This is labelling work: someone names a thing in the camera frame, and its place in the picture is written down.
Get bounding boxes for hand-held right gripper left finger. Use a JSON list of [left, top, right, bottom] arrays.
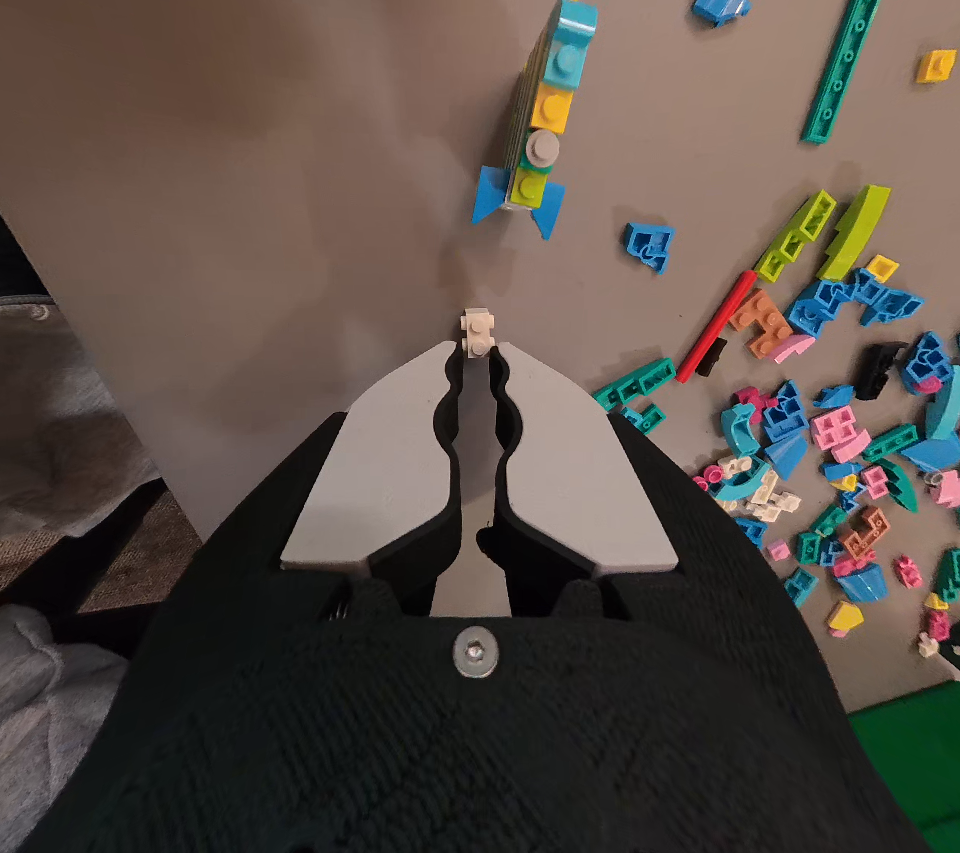
[[281, 340, 462, 578]]

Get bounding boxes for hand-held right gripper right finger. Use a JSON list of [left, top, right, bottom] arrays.
[[489, 340, 680, 578]]

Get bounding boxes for small white brick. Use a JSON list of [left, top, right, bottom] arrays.
[[461, 307, 496, 359]]

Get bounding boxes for striped brick fish model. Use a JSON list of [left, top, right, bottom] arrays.
[[471, 0, 600, 241]]

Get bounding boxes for grey desk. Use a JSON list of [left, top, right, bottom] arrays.
[[0, 0, 960, 712]]

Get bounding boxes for red bar brick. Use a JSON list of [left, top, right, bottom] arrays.
[[675, 271, 759, 383]]

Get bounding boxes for tan corner plate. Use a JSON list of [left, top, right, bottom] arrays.
[[729, 289, 794, 361]]

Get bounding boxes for pile of colourful bricks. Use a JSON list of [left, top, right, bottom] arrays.
[[690, 253, 960, 659]]

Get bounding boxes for person's grey sweatshirt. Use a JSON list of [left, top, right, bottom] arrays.
[[0, 298, 162, 853]]

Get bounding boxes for lime stepped brick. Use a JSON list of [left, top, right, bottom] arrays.
[[753, 190, 837, 283]]

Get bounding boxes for lime curved slope brick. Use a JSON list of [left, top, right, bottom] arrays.
[[817, 185, 892, 282]]

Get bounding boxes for stacked green plastic bins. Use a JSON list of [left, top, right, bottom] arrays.
[[847, 680, 960, 853]]

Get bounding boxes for blue curved slope brick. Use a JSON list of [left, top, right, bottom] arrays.
[[691, 0, 753, 28]]

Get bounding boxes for long teal plate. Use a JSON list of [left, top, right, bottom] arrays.
[[801, 0, 894, 145]]

